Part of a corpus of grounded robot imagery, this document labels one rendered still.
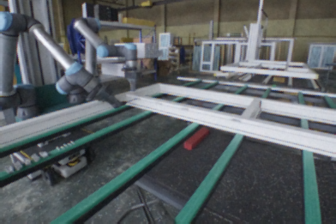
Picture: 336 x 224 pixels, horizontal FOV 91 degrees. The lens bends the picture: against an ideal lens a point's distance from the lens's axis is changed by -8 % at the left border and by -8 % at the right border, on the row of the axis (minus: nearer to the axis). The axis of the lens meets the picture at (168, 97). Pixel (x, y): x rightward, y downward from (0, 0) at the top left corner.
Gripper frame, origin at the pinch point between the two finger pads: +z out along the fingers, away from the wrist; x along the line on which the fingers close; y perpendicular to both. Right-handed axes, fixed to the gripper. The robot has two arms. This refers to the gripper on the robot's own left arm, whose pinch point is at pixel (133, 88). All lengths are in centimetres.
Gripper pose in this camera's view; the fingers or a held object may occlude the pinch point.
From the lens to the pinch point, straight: 142.1
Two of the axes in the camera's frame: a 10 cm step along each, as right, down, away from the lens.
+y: 5.7, -2.3, 7.9
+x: -8.2, -1.6, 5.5
